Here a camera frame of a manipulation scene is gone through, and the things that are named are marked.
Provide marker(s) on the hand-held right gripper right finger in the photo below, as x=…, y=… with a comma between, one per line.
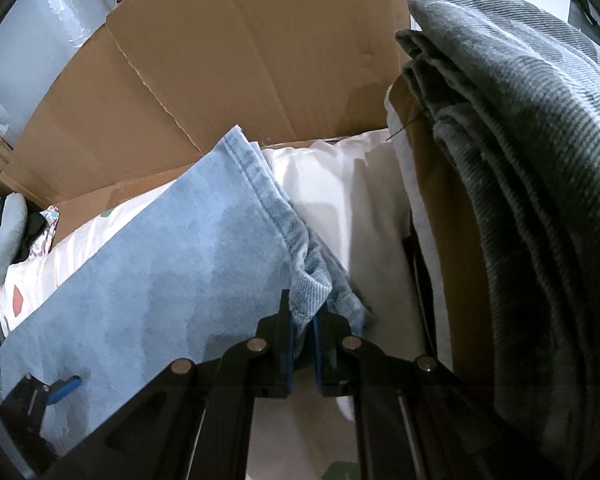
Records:
x=317, y=355

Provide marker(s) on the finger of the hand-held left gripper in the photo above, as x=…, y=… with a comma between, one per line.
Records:
x=62, y=389

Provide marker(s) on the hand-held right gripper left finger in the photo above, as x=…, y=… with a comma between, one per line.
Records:
x=290, y=355

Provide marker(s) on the light blue denim pants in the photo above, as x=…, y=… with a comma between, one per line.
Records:
x=180, y=270

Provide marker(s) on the cream bear printed blanket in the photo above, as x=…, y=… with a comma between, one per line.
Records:
x=340, y=200

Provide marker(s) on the floral printed cloth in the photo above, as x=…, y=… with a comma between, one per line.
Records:
x=47, y=232

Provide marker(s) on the grey neck pillow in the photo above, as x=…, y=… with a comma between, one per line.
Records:
x=5, y=230

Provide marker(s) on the folded brown garment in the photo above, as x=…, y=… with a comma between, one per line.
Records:
x=455, y=235

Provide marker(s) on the folded grey camouflage garment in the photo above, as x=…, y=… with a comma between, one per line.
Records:
x=530, y=160

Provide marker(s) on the flattened cardboard box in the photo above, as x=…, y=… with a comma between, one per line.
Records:
x=230, y=50

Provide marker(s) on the grey wrapped appliance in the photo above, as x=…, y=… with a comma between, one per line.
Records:
x=45, y=25

